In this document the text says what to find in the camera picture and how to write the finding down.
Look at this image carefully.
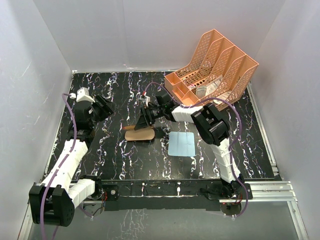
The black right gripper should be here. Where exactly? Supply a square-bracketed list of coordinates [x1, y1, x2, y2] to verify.
[134, 105, 165, 131]

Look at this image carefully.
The brown glasses case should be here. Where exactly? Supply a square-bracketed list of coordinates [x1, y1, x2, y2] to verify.
[123, 125, 155, 142]

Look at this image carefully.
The light blue cleaning cloth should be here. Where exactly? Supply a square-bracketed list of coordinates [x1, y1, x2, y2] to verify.
[168, 131, 196, 157]

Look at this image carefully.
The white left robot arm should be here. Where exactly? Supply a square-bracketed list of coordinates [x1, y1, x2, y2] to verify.
[29, 93, 115, 227]

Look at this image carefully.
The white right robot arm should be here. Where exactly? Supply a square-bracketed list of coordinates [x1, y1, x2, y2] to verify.
[134, 93, 244, 199]

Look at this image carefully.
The grey folded pouch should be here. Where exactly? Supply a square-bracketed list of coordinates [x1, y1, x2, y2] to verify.
[195, 86, 207, 99]

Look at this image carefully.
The white round disc item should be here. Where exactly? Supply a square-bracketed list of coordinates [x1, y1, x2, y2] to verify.
[214, 91, 231, 104]

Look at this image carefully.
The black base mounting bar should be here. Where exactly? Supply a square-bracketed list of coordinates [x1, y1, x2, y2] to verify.
[83, 179, 253, 214]

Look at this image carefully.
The peach plastic desk organizer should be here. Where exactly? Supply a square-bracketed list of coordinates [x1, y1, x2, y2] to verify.
[164, 29, 259, 111]

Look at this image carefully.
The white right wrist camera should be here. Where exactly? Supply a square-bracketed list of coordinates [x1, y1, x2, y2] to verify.
[139, 91, 150, 105]

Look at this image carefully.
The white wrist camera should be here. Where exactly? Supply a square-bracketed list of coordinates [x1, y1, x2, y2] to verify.
[139, 91, 150, 105]
[69, 87, 95, 103]

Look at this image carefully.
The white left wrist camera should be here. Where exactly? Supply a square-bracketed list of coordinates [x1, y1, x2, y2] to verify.
[69, 87, 95, 103]

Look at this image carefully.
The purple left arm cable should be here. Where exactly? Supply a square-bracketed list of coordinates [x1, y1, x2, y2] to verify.
[39, 92, 78, 240]

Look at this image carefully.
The aluminium frame rail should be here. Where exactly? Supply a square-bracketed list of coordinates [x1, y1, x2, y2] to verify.
[248, 181, 298, 202]

